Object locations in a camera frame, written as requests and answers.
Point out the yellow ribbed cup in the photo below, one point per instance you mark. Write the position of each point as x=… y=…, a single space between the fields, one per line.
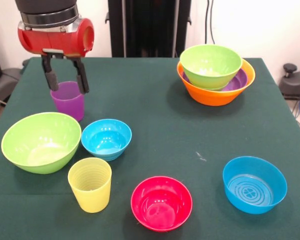
x=90 y=195

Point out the small light blue bowl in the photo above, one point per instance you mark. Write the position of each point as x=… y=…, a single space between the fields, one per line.
x=106 y=140

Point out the purple cup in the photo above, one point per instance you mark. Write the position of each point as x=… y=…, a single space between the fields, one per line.
x=68 y=105

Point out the purple bowl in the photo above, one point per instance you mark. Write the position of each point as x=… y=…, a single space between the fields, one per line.
x=238 y=80

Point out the red bowl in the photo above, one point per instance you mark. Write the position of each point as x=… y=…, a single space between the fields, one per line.
x=161 y=208

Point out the large orange bowl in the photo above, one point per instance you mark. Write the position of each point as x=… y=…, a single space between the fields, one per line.
x=212 y=98

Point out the grey chair base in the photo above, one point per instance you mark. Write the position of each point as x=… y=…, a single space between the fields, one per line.
x=7 y=77

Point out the large green bowl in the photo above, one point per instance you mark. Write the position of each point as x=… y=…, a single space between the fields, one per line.
x=210 y=80
x=40 y=145

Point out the dark green tablecloth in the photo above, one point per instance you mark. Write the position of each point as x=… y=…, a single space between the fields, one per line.
x=15 y=212

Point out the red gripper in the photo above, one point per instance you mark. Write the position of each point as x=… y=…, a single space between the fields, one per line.
x=57 y=41

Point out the blue bowl with ribbed bottom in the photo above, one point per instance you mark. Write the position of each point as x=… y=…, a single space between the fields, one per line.
x=255 y=187

